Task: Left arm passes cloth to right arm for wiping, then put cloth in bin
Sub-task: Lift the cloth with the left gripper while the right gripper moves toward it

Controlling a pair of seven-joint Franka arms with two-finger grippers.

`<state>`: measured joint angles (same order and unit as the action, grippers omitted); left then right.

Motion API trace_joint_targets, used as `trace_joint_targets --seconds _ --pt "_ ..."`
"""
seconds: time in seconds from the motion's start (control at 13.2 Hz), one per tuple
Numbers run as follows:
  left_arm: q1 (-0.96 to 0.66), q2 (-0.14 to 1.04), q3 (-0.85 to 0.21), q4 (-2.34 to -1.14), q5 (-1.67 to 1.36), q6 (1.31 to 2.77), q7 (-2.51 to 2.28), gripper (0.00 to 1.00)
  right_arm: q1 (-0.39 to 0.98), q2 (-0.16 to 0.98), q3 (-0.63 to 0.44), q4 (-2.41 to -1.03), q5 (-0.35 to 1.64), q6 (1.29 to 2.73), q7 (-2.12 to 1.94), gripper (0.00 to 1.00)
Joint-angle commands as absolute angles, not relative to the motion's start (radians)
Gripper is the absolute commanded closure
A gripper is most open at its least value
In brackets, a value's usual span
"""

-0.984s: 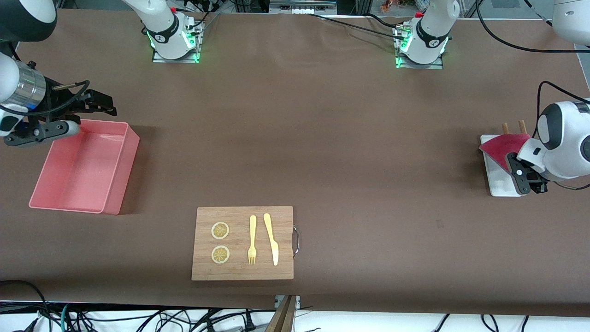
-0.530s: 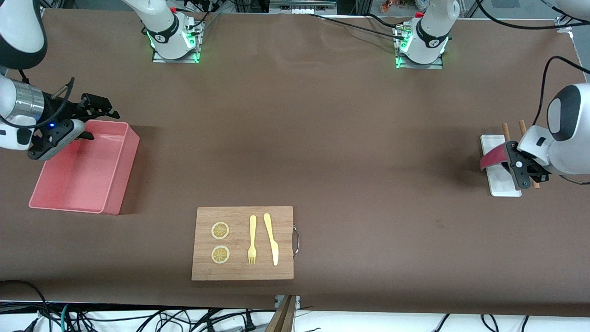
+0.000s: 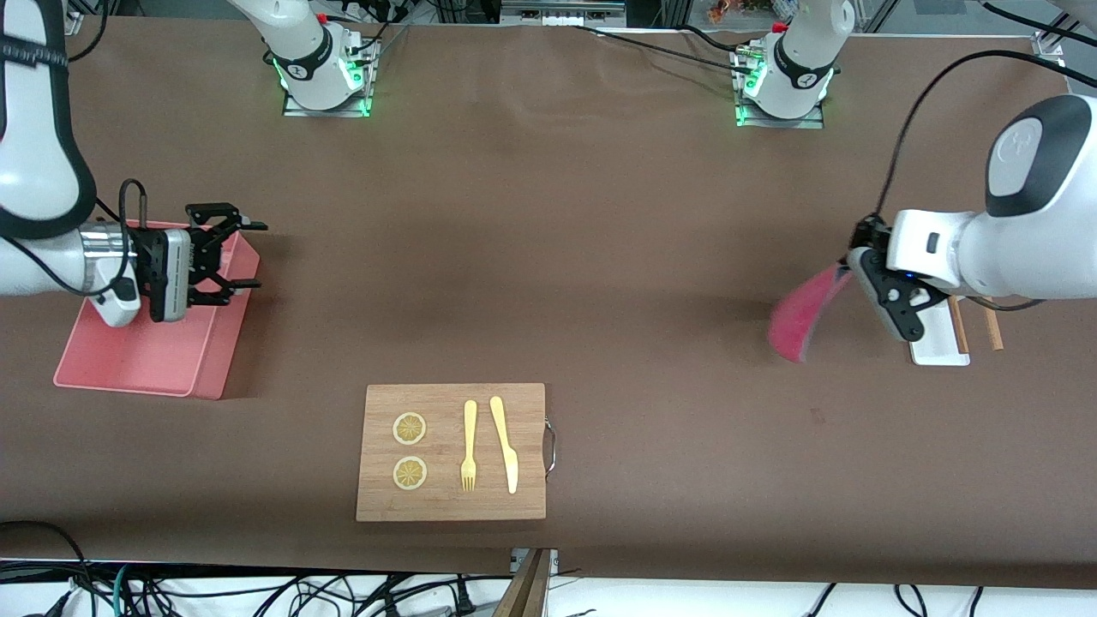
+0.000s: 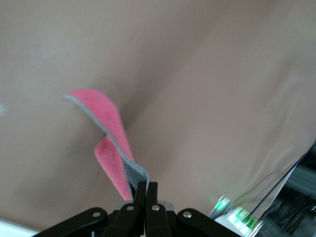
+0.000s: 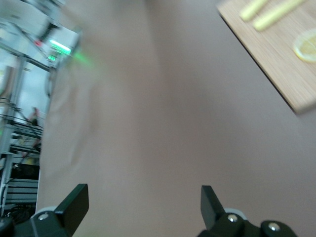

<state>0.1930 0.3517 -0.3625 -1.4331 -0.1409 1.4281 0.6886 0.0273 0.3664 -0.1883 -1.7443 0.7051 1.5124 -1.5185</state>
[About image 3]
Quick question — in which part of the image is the black looped floor cable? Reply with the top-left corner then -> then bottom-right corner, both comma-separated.
0,520 -> 91,617

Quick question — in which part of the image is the wooden stand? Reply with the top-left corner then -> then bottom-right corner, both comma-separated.
493,548 -> 558,617

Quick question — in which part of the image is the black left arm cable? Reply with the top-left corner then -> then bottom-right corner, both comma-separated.
874,49 -> 1097,225

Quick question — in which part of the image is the white rack base tray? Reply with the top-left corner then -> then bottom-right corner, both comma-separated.
908,296 -> 971,368

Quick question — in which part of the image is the black cable across table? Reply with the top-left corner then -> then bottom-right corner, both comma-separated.
548,21 -> 759,74

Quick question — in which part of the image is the black right arm hanging cable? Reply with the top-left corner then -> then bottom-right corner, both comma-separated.
67,0 -> 109,63

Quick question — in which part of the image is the pink cloth with grey edge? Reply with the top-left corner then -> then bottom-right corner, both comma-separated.
767,261 -> 858,365

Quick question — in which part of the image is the yellow plastic fork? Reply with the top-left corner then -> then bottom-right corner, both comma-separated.
461,399 -> 478,493

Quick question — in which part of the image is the wooden cutting board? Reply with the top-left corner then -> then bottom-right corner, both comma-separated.
356,383 -> 548,523

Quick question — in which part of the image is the yellow plastic knife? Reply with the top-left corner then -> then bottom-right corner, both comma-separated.
489,395 -> 519,495

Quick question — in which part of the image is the pink plastic bin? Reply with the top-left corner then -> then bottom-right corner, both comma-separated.
53,221 -> 261,401

